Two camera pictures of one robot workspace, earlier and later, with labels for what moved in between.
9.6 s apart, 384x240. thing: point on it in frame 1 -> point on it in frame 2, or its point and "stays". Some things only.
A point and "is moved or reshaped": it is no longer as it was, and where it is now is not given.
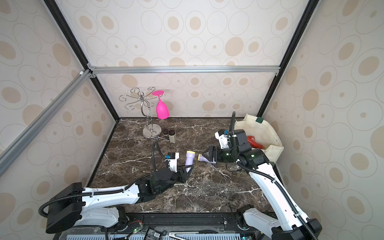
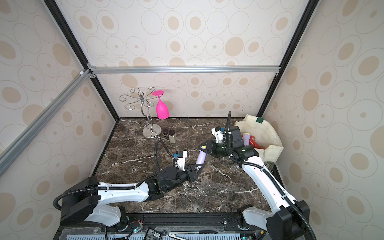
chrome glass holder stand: [151, 131] stays
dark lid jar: [165, 132] stays
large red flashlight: [251, 139] stays
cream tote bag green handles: [264, 135] stays
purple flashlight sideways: [189, 159] -> [201, 156]
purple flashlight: [201, 158] is moved or reshaped
